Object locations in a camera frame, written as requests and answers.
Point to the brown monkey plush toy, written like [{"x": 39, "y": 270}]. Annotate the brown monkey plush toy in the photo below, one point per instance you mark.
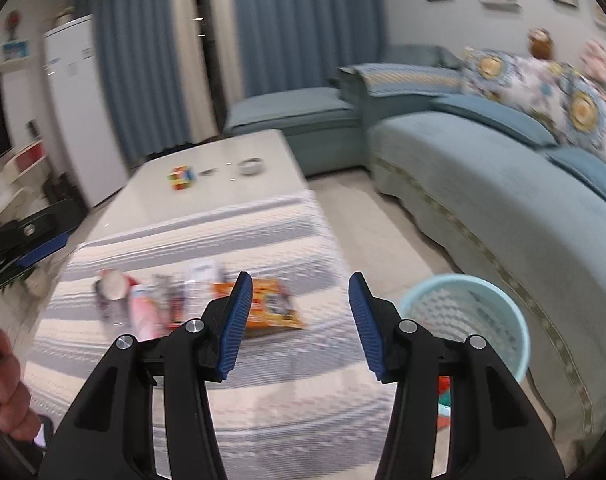
[{"x": 540, "y": 44}]

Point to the teal corner sofa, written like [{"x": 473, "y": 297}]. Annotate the teal corner sofa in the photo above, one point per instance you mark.
[{"x": 483, "y": 200}]

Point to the person's left hand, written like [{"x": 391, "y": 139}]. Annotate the person's left hand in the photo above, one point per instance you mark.
[{"x": 10, "y": 390}]

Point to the small metal clip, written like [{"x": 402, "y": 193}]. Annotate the small metal clip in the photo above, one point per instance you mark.
[{"x": 208, "y": 171}]

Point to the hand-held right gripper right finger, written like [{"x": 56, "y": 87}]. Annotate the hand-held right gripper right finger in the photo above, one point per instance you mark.
[{"x": 365, "y": 330}]

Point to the floral pillow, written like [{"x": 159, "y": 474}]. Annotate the floral pillow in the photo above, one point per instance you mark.
[
  {"x": 583, "y": 105},
  {"x": 508, "y": 80}
]

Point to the pink bottle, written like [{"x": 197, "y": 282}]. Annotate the pink bottle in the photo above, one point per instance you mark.
[{"x": 144, "y": 312}]

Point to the pink plush toy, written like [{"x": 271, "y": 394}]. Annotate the pink plush toy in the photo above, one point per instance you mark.
[{"x": 595, "y": 60}]

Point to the light blue plastic basket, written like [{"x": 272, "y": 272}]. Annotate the light blue plastic basket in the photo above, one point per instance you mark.
[{"x": 483, "y": 305}]

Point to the orange snack packet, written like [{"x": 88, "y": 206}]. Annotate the orange snack packet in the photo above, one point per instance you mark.
[{"x": 273, "y": 305}]

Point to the white round cup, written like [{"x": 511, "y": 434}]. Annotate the white round cup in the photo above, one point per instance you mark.
[{"x": 112, "y": 285}]

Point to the striped woven tablecloth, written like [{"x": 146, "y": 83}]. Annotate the striped woven tablecloth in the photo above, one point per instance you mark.
[{"x": 283, "y": 240}]

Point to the white refrigerator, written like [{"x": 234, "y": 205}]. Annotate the white refrigerator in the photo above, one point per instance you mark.
[{"x": 83, "y": 110}]

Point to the butterfly picture frame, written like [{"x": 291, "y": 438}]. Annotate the butterfly picture frame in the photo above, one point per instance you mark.
[{"x": 603, "y": 16}]

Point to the cream curtain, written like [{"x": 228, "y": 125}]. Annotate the cream curtain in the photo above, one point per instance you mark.
[
  {"x": 183, "y": 35},
  {"x": 226, "y": 60}
]

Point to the grey tape roll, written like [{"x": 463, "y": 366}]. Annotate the grey tape roll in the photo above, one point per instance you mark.
[{"x": 250, "y": 167}]

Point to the blue curtain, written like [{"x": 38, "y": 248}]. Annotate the blue curtain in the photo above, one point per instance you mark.
[
  {"x": 308, "y": 25},
  {"x": 128, "y": 70}
]

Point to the blue cushion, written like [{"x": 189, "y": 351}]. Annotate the blue cushion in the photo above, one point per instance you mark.
[
  {"x": 493, "y": 117},
  {"x": 590, "y": 172}
]

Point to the white wall shelf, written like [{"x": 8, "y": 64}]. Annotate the white wall shelf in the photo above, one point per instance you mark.
[{"x": 3, "y": 62}]

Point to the white blue carton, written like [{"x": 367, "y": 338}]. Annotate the white blue carton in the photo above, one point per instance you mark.
[{"x": 203, "y": 275}]

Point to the colourful puzzle cube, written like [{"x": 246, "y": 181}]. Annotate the colourful puzzle cube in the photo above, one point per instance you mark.
[{"x": 182, "y": 178}]

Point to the white television cabinet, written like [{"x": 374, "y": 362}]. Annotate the white television cabinet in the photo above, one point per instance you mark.
[{"x": 18, "y": 175}]

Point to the dark glass door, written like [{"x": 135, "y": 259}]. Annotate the dark glass door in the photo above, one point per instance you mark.
[{"x": 206, "y": 10}]

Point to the striped armrest cover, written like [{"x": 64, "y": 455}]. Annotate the striped armrest cover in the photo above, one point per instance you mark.
[{"x": 408, "y": 80}]

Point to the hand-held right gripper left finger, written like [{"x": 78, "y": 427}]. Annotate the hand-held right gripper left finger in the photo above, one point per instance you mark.
[{"x": 235, "y": 330}]

